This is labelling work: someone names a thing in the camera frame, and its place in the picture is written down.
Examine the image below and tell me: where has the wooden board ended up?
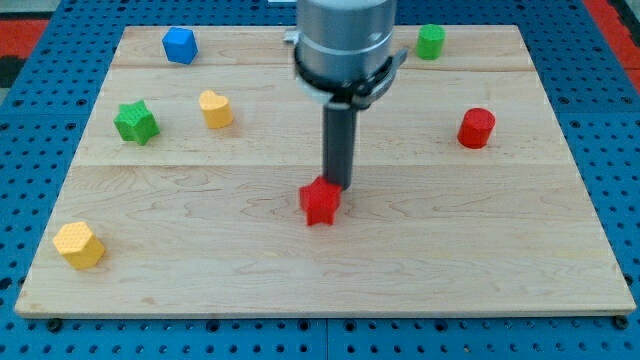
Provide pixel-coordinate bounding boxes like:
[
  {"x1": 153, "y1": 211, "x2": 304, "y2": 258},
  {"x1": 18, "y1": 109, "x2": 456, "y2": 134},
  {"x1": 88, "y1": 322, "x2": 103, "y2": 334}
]
[{"x1": 15, "y1": 25, "x2": 636, "y2": 319}]

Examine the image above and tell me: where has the red star block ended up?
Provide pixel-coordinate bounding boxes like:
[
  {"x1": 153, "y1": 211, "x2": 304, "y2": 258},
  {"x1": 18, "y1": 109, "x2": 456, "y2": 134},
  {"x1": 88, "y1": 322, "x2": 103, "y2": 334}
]
[{"x1": 299, "y1": 176, "x2": 342, "y2": 226}]

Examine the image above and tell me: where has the yellow heart block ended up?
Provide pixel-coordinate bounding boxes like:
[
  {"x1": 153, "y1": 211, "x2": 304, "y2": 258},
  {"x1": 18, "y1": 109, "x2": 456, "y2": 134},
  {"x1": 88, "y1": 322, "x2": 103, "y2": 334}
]
[{"x1": 199, "y1": 90, "x2": 233, "y2": 129}]

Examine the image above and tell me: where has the blue hexagon block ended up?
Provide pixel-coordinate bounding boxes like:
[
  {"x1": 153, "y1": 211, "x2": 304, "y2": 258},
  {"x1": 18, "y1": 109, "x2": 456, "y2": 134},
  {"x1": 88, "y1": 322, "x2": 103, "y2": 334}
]
[{"x1": 162, "y1": 27, "x2": 198, "y2": 65}]

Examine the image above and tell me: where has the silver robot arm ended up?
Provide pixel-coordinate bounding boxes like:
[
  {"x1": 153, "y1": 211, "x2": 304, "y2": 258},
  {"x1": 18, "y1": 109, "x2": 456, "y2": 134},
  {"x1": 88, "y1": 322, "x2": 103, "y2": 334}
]
[{"x1": 287, "y1": 0, "x2": 407, "y2": 190}]

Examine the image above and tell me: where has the red cylinder block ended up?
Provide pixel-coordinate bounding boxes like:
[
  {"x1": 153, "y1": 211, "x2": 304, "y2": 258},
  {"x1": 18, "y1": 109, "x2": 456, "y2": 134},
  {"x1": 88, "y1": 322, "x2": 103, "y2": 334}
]
[{"x1": 457, "y1": 108, "x2": 496, "y2": 149}]

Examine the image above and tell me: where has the green cylinder block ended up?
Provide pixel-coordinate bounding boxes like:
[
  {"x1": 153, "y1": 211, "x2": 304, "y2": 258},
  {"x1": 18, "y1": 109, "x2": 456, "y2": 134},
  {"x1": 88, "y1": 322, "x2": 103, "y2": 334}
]
[{"x1": 415, "y1": 24, "x2": 446, "y2": 60}]

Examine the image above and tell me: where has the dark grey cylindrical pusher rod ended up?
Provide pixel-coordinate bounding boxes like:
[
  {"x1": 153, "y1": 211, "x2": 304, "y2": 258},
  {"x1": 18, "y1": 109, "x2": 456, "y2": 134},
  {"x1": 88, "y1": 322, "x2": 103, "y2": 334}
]
[{"x1": 322, "y1": 106, "x2": 357, "y2": 190}]

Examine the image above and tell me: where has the black clamp ring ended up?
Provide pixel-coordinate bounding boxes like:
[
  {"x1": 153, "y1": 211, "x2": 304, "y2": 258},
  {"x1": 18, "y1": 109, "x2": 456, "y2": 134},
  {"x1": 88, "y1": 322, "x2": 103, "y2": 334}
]
[{"x1": 292, "y1": 47, "x2": 409, "y2": 111}]

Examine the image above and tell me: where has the yellow hexagon block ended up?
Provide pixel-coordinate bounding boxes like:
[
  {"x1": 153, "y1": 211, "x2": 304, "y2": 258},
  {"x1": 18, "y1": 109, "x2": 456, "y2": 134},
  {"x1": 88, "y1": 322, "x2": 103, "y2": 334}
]
[{"x1": 53, "y1": 222, "x2": 106, "y2": 270}]

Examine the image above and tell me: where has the green star block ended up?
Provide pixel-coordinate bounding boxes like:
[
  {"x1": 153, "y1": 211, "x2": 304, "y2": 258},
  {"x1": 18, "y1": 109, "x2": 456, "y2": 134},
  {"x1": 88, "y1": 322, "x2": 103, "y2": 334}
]
[{"x1": 113, "y1": 100, "x2": 160, "y2": 146}]

